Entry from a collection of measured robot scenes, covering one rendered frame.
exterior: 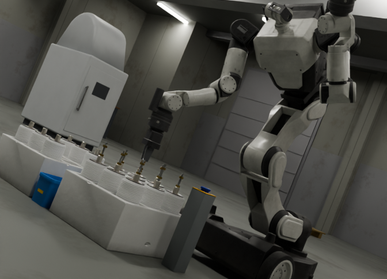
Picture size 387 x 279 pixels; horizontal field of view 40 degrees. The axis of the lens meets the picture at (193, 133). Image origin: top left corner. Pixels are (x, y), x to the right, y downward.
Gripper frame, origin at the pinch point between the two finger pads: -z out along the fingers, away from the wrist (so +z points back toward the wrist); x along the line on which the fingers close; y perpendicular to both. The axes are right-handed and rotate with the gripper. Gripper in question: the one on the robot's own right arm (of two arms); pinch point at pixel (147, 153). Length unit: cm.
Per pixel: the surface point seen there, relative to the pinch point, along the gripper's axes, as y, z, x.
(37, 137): 39, -13, 38
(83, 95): -19, 21, 404
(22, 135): 45, -15, 49
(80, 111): -23, 4, 410
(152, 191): -3.9, -12.2, -14.5
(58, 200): 24.9, -30.3, 4.7
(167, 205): -13.7, -15.8, -8.7
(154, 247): -12.6, -31.8, -15.2
